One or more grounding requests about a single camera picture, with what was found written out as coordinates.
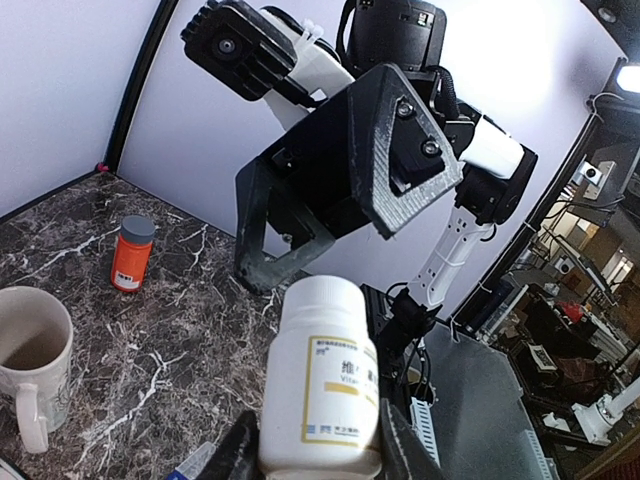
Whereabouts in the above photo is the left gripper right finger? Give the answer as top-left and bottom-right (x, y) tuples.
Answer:
(378, 398), (445, 480)

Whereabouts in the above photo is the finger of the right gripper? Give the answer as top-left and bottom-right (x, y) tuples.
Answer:
(349, 63), (463, 239)
(234, 158), (335, 294)

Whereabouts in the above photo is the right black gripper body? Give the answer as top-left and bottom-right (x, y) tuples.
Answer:
(259, 87), (379, 250)

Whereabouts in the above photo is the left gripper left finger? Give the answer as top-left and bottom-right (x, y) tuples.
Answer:
(196, 410), (260, 480)

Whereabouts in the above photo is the clear plastic pill organizer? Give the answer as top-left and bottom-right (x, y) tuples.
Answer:
(166, 442), (216, 480)

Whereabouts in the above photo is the small white pill bottle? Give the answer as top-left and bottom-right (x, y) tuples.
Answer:
(258, 275), (382, 479)

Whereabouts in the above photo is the orange pill bottle grey cap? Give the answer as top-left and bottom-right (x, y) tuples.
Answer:
(111, 215), (156, 292)

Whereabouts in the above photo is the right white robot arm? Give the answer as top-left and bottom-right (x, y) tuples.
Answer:
(234, 1), (537, 310)

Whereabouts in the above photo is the cream ceramic mug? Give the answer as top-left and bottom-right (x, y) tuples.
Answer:
(1, 286), (74, 454)

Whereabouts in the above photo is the right black frame post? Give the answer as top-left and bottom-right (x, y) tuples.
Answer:
(95, 0), (179, 173)

